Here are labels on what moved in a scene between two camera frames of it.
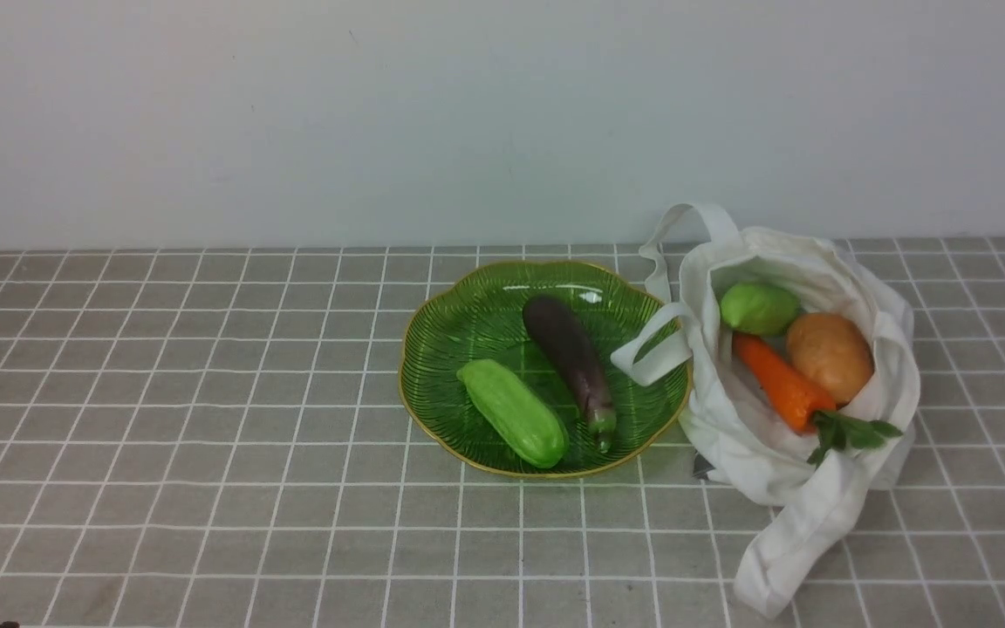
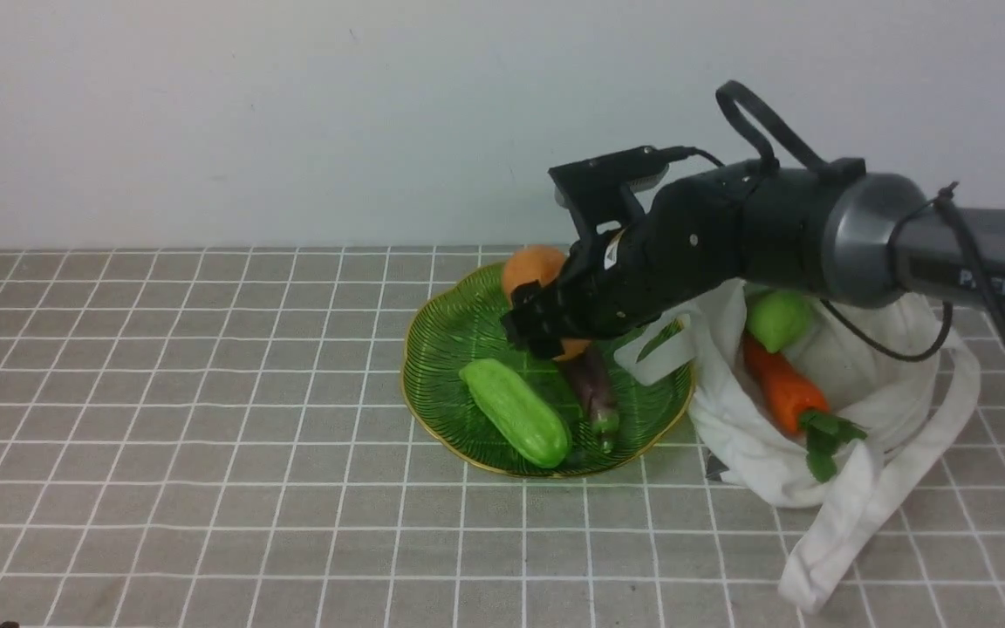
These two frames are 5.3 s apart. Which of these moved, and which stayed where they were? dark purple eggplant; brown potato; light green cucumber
Moved: brown potato
Stayed: light green cucumber; dark purple eggplant
